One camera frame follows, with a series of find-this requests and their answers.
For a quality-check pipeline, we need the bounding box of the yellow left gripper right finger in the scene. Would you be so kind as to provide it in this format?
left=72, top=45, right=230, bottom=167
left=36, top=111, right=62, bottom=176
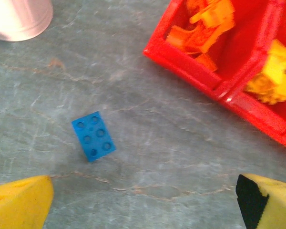
left=235, top=173, right=286, bottom=229

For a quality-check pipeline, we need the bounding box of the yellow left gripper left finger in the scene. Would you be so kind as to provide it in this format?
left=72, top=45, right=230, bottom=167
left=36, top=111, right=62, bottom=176
left=0, top=175, right=54, bottom=229

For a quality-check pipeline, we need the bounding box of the long yellow lego brick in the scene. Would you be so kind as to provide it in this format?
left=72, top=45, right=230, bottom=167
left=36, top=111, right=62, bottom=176
left=264, top=39, right=286, bottom=96

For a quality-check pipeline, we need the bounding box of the orange lego piece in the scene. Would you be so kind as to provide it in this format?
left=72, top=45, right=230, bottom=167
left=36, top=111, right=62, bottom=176
left=165, top=25, right=205, bottom=54
left=195, top=52, right=219, bottom=72

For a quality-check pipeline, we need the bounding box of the orange lego wheel chassis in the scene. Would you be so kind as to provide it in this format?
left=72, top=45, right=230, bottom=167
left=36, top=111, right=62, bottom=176
left=189, top=0, right=236, bottom=54

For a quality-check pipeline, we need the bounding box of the red plastic bin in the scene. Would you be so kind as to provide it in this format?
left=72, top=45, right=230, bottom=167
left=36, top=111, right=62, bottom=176
left=218, top=0, right=286, bottom=153
left=142, top=0, right=286, bottom=100

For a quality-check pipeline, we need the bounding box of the blue lego brick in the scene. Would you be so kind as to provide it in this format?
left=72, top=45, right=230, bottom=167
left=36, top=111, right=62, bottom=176
left=71, top=111, right=117, bottom=163

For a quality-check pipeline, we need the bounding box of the pink cup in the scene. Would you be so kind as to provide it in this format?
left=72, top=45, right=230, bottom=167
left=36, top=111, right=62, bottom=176
left=0, top=0, right=54, bottom=42

